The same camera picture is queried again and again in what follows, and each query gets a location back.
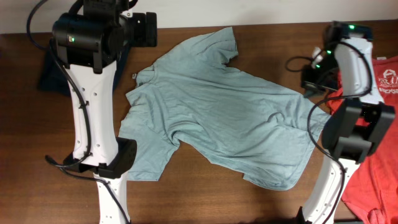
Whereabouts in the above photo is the red printed t-shirt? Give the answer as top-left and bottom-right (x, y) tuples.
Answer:
(342, 57), (397, 224)

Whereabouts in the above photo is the folded dark navy garment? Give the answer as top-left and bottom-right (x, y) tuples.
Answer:
(37, 45), (131, 97)

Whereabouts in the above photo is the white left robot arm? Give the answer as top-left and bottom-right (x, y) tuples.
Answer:
(50, 0), (157, 223)

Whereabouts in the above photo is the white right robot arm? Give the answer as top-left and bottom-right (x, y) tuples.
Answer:
(295, 21), (396, 223)

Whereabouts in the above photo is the light teal t-shirt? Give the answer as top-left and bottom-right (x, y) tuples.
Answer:
(119, 27), (329, 190)

